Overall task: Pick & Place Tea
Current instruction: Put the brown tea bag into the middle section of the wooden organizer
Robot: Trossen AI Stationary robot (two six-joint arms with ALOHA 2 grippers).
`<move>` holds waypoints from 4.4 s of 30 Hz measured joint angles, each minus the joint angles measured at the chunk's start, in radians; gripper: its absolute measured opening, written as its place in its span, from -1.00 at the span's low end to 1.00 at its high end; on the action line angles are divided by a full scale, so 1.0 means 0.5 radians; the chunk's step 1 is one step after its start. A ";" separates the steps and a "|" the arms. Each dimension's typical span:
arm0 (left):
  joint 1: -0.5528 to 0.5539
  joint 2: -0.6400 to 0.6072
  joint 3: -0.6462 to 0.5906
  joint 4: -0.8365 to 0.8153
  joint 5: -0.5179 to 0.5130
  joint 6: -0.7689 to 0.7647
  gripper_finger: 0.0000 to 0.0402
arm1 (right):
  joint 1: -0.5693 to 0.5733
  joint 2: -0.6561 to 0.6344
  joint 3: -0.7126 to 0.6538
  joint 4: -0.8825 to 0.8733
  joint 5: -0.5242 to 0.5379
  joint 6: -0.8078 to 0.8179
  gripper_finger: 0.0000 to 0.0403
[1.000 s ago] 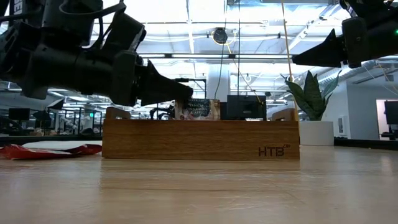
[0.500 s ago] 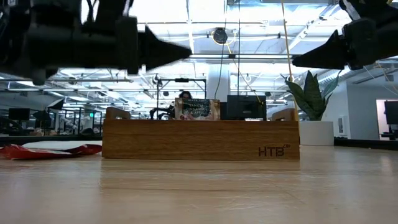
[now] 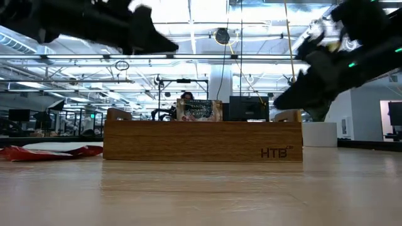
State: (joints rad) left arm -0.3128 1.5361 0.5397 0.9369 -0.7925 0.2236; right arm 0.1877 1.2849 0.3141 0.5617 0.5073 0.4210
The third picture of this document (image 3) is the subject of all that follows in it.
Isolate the yellow hanging cable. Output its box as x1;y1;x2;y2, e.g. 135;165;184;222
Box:
283;0;296;84

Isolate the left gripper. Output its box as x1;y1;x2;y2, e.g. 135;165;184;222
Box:
36;0;180;56

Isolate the black ceiling cable reel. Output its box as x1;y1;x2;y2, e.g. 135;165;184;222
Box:
214;27;231;46

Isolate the black hanging cable ring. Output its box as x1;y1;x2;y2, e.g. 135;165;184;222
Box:
114;60;131;72

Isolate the beige vanilla cinnamon tea packet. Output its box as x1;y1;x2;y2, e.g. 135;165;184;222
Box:
176;98;224;122

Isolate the wooden tea organizer box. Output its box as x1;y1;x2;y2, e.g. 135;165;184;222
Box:
102;107;304;163

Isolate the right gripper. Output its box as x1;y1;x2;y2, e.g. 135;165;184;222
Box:
273;50;365;110

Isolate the black metal rig frame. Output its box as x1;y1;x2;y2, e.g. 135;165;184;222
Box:
158;78;210;122

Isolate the black computer monitor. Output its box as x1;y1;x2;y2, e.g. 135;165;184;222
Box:
388;100;402;127
8;109;31;123

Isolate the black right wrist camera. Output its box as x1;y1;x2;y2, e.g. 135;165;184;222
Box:
295;18;334;60

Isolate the red strawberry tea packet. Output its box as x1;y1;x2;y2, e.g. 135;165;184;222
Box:
61;144;104;157
0;145;81;163

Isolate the black computer case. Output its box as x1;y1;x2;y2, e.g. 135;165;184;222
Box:
222;95;270;122

